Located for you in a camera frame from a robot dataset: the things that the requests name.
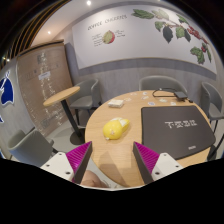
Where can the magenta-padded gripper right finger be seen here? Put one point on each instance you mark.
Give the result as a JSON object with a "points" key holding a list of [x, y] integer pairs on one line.
{"points": [[165, 164]]}

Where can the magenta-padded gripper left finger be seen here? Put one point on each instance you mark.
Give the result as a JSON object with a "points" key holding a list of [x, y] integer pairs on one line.
{"points": [[60, 164]]}

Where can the black mouse pad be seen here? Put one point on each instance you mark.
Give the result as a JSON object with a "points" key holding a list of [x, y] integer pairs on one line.
{"points": [[173, 133]]}

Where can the grey armchair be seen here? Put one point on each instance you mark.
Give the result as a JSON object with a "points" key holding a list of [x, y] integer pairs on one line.
{"points": [[28, 148], [209, 96], [87, 96], [161, 82]]}

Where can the person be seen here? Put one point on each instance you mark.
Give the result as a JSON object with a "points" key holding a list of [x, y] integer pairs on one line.
{"points": [[91, 181]]}

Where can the round wooden side table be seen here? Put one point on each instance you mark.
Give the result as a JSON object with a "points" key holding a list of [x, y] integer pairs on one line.
{"points": [[61, 95]]}

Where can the black power adapter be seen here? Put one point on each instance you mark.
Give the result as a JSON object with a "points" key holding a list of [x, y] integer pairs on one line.
{"points": [[181, 95]]}

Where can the ceiling spot lights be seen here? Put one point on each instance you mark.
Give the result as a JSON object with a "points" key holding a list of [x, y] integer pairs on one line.
{"points": [[88, 2]]}

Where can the brown wall panel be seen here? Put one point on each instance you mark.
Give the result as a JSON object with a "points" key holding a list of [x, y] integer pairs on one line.
{"points": [[43, 83]]}

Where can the blue wall logo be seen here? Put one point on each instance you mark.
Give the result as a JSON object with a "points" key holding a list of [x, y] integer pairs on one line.
{"points": [[6, 91]]}

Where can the coffee cherries wall mural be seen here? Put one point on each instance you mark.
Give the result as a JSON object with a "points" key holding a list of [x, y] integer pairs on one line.
{"points": [[143, 40]]}

